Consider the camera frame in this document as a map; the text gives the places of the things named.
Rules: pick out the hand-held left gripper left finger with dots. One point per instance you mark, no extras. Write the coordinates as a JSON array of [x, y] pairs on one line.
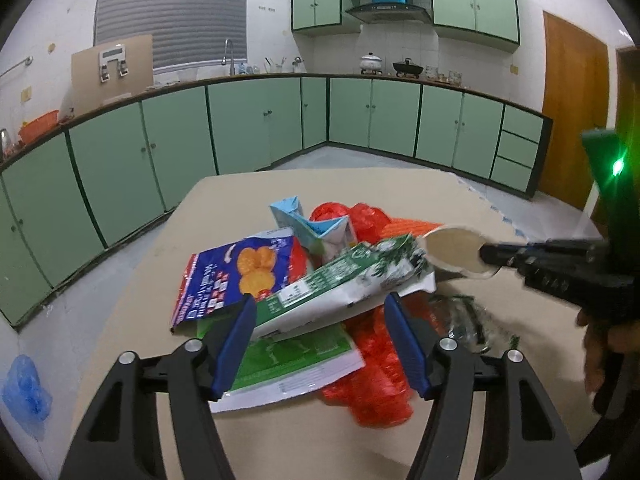
[[235, 345]]

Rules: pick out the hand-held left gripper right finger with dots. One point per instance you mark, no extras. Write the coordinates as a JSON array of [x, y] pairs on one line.
[[405, 345]]

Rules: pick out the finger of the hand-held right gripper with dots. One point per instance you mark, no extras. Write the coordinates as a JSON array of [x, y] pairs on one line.
[[500, 254]]

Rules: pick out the white paper cup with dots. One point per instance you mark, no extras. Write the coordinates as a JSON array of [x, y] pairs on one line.
[[452, 252]]

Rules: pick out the red plastic bag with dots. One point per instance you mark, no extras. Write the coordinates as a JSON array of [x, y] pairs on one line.
[[370, 390]]

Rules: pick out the orange foam net sleeve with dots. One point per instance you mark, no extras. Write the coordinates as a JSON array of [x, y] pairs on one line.
[[405, 227]]

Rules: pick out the green and white carton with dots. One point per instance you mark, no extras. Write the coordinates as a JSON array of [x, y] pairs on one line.
[[325, 285]]

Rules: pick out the person's right hand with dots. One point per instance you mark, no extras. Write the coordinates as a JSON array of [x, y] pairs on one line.
[[595, 355]]

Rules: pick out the grey foam floor mat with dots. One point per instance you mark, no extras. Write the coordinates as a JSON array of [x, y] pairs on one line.
[[495, 205]]

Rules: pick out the green and white flat packet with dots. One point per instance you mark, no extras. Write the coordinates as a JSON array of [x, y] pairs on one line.
[[290, 360]]

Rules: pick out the clear crumpled plastic wrapper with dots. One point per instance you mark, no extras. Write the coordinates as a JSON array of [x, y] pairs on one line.
[[460, 317]]

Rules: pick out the blue cracker packet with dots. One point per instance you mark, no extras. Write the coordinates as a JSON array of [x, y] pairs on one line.
[[220, 280]]

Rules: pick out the blue and white carton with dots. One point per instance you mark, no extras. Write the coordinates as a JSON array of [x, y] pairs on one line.
[[300, 220]]

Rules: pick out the row of glass jars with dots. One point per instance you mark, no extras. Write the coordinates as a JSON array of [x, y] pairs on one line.
[[445, 76]]

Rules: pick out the black wok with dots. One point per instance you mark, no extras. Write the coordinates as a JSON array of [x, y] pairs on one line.
[[407, 67]]

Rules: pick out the blue plastic bag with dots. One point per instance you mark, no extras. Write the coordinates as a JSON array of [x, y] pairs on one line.
[[25, 392]]

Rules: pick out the green base cabinets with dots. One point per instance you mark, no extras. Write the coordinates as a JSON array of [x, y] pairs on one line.
[[240, 125]]

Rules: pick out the white cooking pot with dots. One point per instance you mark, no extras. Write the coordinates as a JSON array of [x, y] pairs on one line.
[[371, 63]]

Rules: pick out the range hood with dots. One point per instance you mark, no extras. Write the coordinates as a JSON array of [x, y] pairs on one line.
[[387, 12]]

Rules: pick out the metal kettle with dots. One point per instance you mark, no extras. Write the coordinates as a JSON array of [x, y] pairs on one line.
[[298, 65]]

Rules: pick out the utensil holder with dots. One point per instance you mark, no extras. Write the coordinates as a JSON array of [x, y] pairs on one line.
[[275, 66]]

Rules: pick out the metal kitchen faucet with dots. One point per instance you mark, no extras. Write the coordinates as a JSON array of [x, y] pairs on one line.
[[231, 57]]

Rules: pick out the brown cardboard sheet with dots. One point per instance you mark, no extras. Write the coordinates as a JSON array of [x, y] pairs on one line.
[[137, 70]]

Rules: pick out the orange plastic basin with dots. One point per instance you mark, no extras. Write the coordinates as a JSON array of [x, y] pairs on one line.
[[37, 127]]

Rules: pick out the grey window blind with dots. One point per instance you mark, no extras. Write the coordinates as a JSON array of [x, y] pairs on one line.
[[170, 10]]

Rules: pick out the green wall cabinets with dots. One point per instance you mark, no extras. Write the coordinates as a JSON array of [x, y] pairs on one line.
[[495, 10]]

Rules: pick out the white bracket part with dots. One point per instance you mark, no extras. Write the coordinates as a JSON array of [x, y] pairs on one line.
[[112, 55]]

